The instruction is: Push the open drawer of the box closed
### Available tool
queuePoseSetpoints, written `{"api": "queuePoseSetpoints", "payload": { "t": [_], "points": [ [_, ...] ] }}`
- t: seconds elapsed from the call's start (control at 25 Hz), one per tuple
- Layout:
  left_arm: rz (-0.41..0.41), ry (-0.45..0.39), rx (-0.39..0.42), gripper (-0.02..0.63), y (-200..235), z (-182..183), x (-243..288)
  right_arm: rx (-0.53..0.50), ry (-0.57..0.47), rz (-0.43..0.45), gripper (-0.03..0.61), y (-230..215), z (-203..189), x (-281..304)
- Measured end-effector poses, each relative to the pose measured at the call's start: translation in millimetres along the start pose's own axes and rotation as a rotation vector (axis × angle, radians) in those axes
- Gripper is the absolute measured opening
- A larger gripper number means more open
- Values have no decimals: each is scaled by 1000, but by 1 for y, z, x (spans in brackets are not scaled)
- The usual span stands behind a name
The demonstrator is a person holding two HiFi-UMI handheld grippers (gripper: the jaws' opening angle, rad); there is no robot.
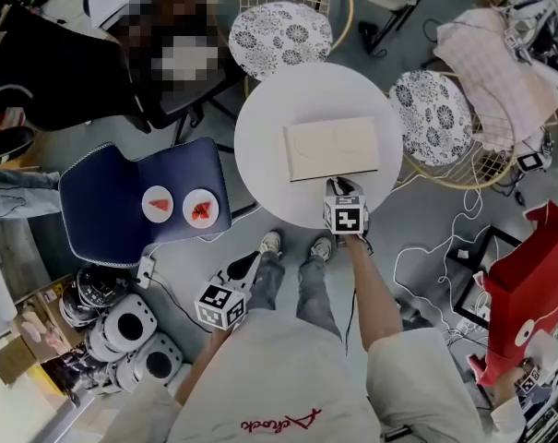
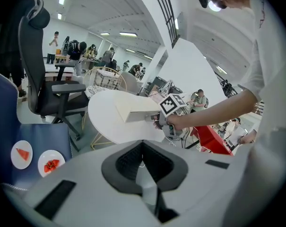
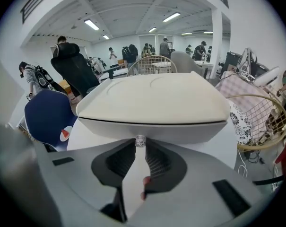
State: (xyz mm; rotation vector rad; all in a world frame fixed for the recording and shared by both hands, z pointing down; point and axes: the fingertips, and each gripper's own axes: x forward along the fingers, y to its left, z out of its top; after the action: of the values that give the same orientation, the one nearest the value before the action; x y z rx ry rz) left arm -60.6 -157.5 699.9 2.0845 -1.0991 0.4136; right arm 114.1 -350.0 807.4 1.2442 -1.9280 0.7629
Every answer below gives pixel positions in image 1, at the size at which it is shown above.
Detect person's right forearm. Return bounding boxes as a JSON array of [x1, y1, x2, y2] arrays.
[[344, 233, 405, 353]]

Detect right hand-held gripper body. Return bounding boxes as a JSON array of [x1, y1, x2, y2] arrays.
[[323, 193, 371, 236]]

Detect person's right shoe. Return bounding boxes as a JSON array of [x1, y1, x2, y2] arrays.
[[308, 235, 334, 263]]

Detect white oblong board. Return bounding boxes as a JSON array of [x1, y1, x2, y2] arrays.
[[534, 60, 558, 91]]

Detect white round plate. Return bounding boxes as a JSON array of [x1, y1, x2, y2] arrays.
[[182, 187, 221, 230], [141, 185, 175, 225]]

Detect unused grey gripper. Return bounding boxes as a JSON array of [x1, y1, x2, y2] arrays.
[[503, 28, 533, 64]]

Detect person's grey jeans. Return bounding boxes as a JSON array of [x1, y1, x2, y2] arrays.
[[247, 248, 345, 342]]

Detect white floor device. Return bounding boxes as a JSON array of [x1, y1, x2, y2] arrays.
[[515, 151, 554, 175]]

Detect red jagged pieces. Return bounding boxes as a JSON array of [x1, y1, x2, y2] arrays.
[[190, 200, 214, 222]]

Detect white round table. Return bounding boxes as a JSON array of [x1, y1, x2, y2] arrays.
[[232, 61, 405, 231]]

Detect open cardboard box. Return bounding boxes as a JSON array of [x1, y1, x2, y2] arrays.
[[0, 272, 87, 388]]

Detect tangled white cable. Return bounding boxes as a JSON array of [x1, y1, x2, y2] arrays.
[[392, 186, 494, 336]]

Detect pink checked tablecloth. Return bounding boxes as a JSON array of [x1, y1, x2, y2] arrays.
[[432, 6, 558, 152]]

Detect blue padded chair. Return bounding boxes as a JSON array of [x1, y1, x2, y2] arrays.
[[57, 136, 234, 268]]

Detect black table frame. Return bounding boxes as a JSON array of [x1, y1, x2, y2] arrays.
[[445, 225, 524, 331]]

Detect black office chair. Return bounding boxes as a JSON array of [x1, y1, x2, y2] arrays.
[[0, 4, 248, 134]]

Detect person's left forearm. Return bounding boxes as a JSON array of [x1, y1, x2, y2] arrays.
[[173, 324, 237, 406]]

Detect white power strip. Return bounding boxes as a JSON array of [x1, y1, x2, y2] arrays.
[[451, 315, 491, 342], [134, 255, 159, 291]]

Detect white rounded appliance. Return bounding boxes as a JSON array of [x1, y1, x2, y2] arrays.
[[512, 318, 558, 368]]

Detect red tablecloth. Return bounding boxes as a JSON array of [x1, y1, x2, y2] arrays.
[[471, 199, 558, 388]]

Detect person's white shirt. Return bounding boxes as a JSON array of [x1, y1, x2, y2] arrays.
[[101, 308, 488, 443]]

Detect person's left shoe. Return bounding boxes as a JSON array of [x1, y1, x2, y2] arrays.
[[258, 230, 284, 257]]

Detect black cable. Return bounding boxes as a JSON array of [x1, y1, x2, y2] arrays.
[[147, 272, 208, 337]]

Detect person's shoe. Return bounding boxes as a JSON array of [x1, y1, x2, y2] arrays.
[[258, 230, 284, 257], [308, 235, 334, 263]]

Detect white black backpack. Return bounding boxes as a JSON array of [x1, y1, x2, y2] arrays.
[[503, 0, 558, 64]]

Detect floral round cushion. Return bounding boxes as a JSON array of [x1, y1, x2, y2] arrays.
[[388, 68, 474, 169], [227, 1, 334, 82]]

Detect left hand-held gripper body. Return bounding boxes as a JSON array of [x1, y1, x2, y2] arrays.
[[194, 281, 248, 332]]

